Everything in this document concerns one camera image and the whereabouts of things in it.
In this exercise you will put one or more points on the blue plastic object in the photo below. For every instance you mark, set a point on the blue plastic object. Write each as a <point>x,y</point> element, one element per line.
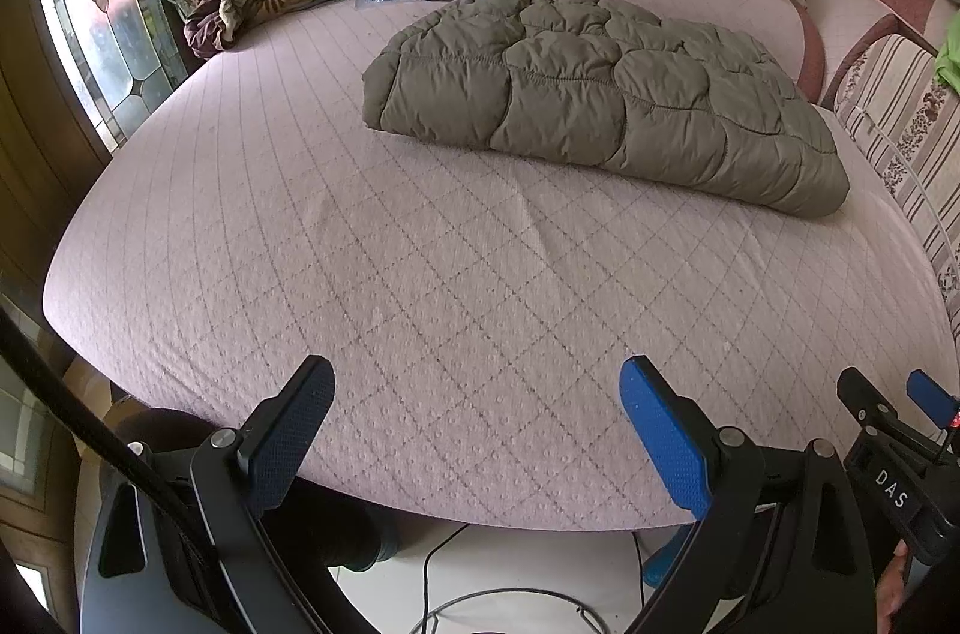
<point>664,559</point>

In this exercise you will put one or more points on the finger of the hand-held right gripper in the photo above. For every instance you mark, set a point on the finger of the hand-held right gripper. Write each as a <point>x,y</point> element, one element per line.
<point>930,395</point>
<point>866,398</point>

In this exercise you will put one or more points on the pink quilted bed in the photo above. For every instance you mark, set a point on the pink quilted bed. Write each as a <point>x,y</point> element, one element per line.
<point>375,274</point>

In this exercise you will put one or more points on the olive puffer jacket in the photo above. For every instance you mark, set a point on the olive puffer jacket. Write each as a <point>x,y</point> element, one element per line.
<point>600,94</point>

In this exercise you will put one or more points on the striped floral pillow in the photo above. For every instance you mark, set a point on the striped floral pillow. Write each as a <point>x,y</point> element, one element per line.
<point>907,109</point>

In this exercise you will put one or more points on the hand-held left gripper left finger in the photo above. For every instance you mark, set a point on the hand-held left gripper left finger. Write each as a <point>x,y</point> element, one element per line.
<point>292,431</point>

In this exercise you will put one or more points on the green cloth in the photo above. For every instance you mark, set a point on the green cloth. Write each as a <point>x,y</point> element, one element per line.
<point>949,57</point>

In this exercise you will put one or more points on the stained glass window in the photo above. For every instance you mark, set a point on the stained glass window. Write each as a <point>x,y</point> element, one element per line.
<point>97,4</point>

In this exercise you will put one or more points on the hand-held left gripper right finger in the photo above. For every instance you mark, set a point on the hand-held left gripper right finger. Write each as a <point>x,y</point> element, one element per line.
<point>664,431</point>

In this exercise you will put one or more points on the person's right hand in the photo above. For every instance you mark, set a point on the person's right hand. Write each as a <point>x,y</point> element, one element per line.
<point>892,593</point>

